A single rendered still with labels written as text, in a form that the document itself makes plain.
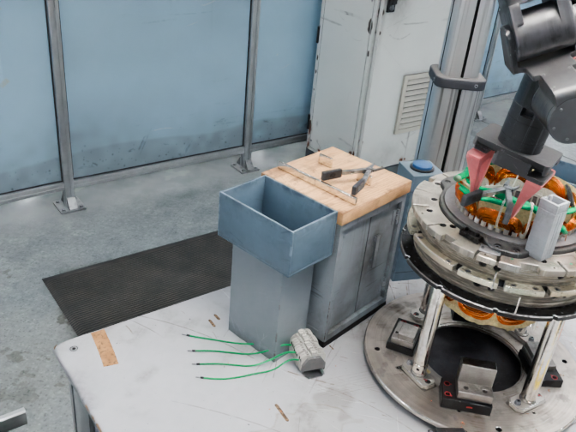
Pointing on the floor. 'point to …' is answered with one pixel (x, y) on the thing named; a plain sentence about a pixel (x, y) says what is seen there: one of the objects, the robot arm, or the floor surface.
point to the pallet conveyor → (10, 421)
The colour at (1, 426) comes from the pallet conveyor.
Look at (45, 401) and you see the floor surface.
